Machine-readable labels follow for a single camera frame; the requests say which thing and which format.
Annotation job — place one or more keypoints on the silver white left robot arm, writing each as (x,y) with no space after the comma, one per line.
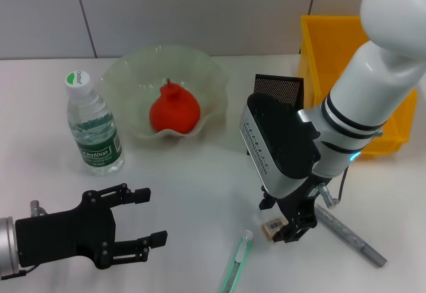
(6,246)

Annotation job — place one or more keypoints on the silver glitter pen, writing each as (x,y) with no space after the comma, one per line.
(352,236)

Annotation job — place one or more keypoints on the pale green wavy fruit bowl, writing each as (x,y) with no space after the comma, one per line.
(133,73)

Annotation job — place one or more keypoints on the clear green label water bottle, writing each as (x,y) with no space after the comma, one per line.
(96,140)

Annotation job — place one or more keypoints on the black mesh pen holder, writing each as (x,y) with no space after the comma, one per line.
(276,86)

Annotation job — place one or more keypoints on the orange red toy fruit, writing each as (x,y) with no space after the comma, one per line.
(176,110)

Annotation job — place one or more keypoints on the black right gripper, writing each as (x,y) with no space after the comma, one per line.
(299,203)

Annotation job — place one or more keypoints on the beige eraser with barcode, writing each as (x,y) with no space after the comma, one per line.
(271,226)

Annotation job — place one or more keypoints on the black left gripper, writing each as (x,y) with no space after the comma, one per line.
(60,236)

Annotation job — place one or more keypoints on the yellow plastic storage bin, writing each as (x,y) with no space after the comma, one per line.
(319,56)

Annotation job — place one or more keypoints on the green white toothbrush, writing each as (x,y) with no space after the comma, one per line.
(238,259)

